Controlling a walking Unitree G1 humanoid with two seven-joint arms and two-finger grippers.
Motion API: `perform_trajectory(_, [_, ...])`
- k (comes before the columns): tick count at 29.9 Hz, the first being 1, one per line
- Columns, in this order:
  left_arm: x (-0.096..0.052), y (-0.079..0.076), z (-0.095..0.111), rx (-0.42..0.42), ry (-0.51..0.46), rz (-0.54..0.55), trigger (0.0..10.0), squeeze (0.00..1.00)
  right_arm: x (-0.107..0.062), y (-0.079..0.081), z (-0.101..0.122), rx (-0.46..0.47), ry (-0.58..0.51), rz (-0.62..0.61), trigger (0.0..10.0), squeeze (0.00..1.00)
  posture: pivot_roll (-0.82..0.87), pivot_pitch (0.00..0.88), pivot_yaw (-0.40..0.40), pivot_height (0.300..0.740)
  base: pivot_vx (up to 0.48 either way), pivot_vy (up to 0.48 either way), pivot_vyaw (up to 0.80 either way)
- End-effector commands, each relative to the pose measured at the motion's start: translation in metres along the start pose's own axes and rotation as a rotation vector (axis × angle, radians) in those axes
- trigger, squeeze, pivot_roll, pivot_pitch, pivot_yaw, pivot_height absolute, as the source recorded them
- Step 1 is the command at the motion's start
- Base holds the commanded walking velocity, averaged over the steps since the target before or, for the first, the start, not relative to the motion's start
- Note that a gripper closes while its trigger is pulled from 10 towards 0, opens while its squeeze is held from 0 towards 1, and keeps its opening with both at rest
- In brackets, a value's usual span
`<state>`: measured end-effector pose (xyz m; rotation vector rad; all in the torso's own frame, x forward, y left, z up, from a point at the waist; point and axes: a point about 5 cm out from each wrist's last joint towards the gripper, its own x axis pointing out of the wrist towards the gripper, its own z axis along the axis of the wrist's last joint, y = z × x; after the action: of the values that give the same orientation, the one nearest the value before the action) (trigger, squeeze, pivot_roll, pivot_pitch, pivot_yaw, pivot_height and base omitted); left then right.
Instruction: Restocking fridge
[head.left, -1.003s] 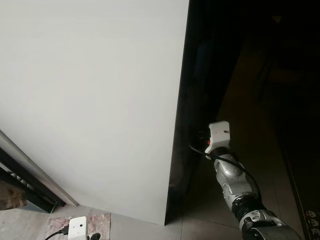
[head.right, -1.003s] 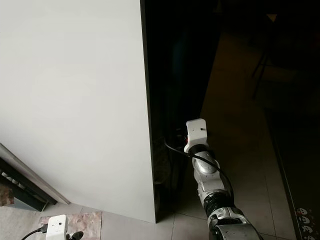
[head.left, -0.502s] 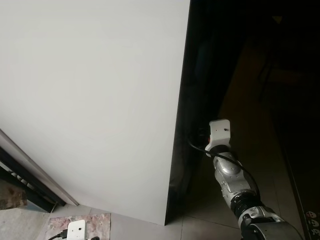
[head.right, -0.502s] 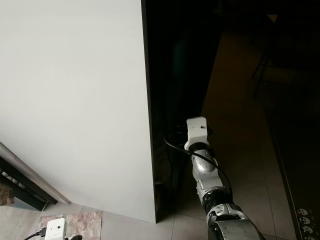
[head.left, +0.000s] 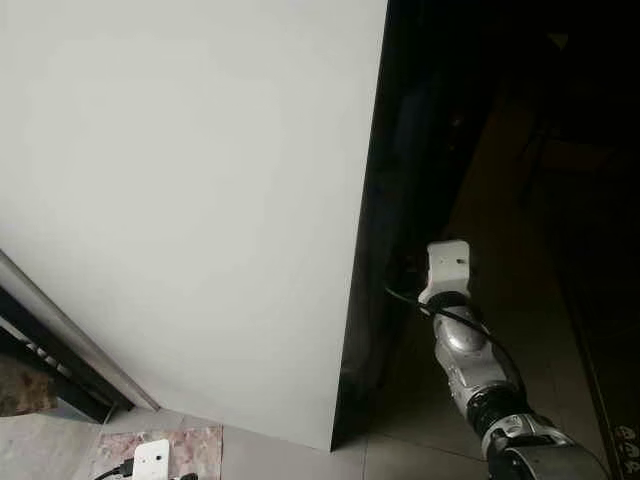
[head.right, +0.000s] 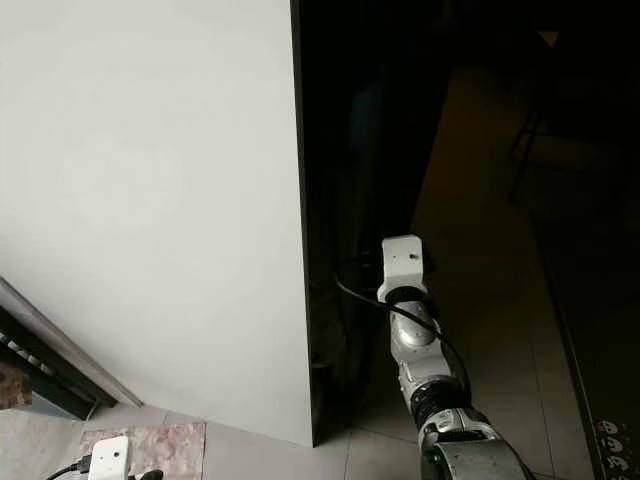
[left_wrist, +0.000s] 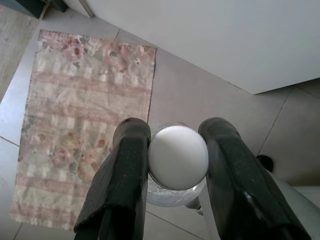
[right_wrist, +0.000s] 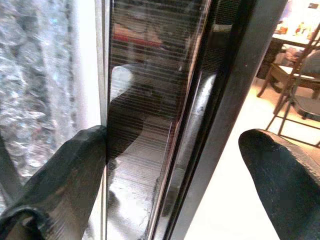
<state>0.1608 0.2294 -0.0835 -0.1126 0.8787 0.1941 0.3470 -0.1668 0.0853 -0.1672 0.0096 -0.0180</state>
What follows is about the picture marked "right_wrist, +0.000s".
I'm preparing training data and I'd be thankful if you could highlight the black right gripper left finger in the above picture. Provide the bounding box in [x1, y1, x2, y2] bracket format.
[0, 124, 109, 240]

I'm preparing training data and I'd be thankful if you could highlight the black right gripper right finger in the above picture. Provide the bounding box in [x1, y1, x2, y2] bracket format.
[238, 128, 320, 240]

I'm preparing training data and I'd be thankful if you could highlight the grey quilted fridge cover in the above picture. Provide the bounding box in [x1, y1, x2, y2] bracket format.
[0, 0, 85, 216]

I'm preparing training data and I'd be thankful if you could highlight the dark metal chair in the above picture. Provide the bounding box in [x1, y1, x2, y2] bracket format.
[266, 24, 320, 148]

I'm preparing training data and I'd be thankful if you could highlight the brown wooden chair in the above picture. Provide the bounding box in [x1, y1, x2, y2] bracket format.
[256, 61, 302, 99]

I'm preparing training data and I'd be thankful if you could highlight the wooden dining table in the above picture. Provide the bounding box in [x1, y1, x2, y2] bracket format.
[257, 14, 320, 78]

